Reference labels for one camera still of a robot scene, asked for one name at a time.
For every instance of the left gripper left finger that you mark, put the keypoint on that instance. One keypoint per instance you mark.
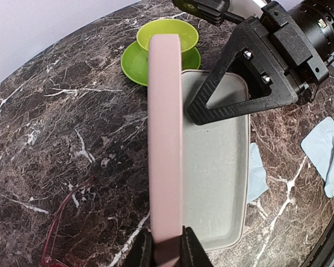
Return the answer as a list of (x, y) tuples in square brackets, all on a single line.
[(141, 253)]

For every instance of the blue cleaning cloth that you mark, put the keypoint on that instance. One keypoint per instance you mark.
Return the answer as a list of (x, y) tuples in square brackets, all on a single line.
[(318, 146), (257, 175)]

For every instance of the green plate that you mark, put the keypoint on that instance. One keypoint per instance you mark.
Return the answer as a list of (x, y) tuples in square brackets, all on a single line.
[(134, 63)]

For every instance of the pink glasses case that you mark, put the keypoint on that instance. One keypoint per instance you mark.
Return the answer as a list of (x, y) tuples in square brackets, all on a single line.
[(198, 175)]

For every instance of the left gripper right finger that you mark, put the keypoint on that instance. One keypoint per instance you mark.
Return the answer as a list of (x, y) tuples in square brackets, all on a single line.
[(192, 253)]

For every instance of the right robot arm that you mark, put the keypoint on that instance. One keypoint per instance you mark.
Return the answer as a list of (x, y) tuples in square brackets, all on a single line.
[(279, 55)]

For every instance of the black table front rail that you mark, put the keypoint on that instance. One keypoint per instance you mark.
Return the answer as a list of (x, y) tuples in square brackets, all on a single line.
[(323, 252)]

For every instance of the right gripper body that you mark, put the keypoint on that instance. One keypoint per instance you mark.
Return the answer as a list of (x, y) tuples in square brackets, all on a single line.
[(301, 36)]

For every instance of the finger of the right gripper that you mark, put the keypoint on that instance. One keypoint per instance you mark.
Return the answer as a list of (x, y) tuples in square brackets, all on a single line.
[(239, 80)]

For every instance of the green bowl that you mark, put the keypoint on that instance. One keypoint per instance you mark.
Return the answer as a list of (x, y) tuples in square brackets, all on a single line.
[(187, 33)]

